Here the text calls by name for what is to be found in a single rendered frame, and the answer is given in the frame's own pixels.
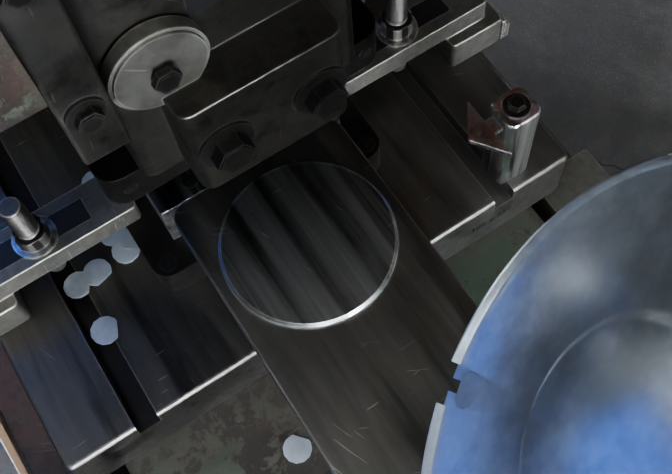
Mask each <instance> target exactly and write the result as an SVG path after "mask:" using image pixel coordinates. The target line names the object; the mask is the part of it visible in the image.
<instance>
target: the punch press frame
mask: <svg viewBox="0 0 672 474"><path fill-rule="evenodd" d="M46 107H48V106H47V104H46V102H45V101H44V99H43V97H42V96H41V94H40V92H39V91H38V89H37V87H36V86H35V84H34V83H33V81H32V80H31V78H30V76H29V75H28V73H27V72H26V70H25V68H24V67H23V65H22V64H21V62H20V60H19V59H18V57H17V56H16V54H15V53H14V51H13V49H12V48H11V46H10V45H9V43H8V41H7V40H6V38H5V37H4V35H3V33H2V32H1V30H0V133H1V132H3V131H4V130H6V129H8V128H10V127H12V126H14V125H15V124H17V123H19V122H21V121H23V120H24V119H26V118H28V117H30V116H32V115H33V114H35V113H37V112H39V111H41V110H43V109H44V108H46ZM543 224H544V221H543V220H542V219H541V218H540V217H539V215H538V214H537V213H536V212H535V211H534V209H533V208H532V207H531V206H530V207H528V208H527V209H525V210H524V211H522V212H520V213H519V214H517V215H516V216H514V217H513V218H511V219H509V220H508V221H506V222H505V223H503V224H502V225H500V226H498V227H497V228H495V229H494V230H492V231H491V232H489V233H487V234H486V235H484V236H483V237H481V238H480V239H478V240H476V241H475V242H473V243H472V244H470V245H469V246H467V247H465V248H464V249H462V250H461V251H459V252H458V253H456V254H454V255H453V256H451V257H450V258H448V259H447V260H445V262H446V264H447V265H448V266H449V267H450V269H451V270H452V271H453V273H454V274H455V275H456V277H457V278H458V279H459V281H460V282H461V283H462V285H463V286H464V287H465V289H466V290H467V291H468V293H469V294H470V295H471V296H472V298H473V299H474V300H475V302H476V303H477V304H478V306H479V304H480V303H481V301H482V299H483V298H484V296H485V295H486V293H487V292H488V290H489V288H490V287H491V285H492V284H493V283H494V281H495V280H496V278H497V277H498V276H499V274H500V273H501V271H502V270H503V269H504V267H505V266H506V265H507V264H508V262H509V261H510V260H511V259H512V257H513V256H514V255H515V254H516V253H517V251H518V250H519V249H520V248H521V247H522V246H523V245H524V243H525V242H526V241H527V240H528V239H529V238H530V237H531V236H532V235H533V234H534V233H535V232H536V231H537V230H538V229H539V228H540V227H541V226H542V225H543ZM291 435H296V436H299V437H302V438H305V439H309V440H310V441H311V445H312V452H311V455H310V457H309V458H308V459H307V460H306V461H305V462H302V463H298V464H296V463H293V462H289V461H288V459H287V458H286V457H285V456H284V453H283V445H284V442H285V440H286V439H287V438H288V437H289V436H291ZM125 465H126V467H127V469H128V471H129V473H130V474H333V473H332V472H331V470H330V468H329V467H328V465H327V464H326V462H325V461H324V459H323V457H322V456H321V454H320V453H319V451H318V450H317V448H316V446H315V445H314V443H313V442H312V440H311V439H310V437H309V435H308V434H307V432H306V431H305V429H304V428H303V426H302V424H301V423H300V421H299V420H298V418H297V417H296V415H295V413H294V412H293V410H292V409H291V407H290V406H289V404H288V402H287V401H286V399H285V398H284V396H283V394H282V393H281V391H280V390H279V388H278V387H277V385H276V383H275V382H274V380H273V379H272V377H271V376H270V374H269V373H267V374H266V375H264V376H263V377H261V378H259V379H258V380H256V381H255V382H253V383H252V384H250V385H248V386H247V387H245V388H244V389H242V390H241V391H239V392H237V393H236V394H234V395H233V396H231V397H230V398H228V399H226V400H225V401H223V402H222V403H220V404H219V405H217V406H215V407H214V408H212V409H211V410H209V411H208V412H206V413H204V414H203V415H201V416H200V417H198V418H197V419H195V420H193V421H192V422H190V423H189V424H187V425H186V426H184V427H182V428H181V429H179V430H178V431H176V432H175V433H173V434H171V435H170V436H168V437H167V438H165V439H164V440H162V441H160V442H159V443H157V444H156V445H154V446H153V447H151V448H149V449H148V450H146V451H145V452H143V453H142V454H140V455H138V456H137V457H135V458H134V459H132V460H131V461H129V462H127V463H126V464H125Z"/></svg>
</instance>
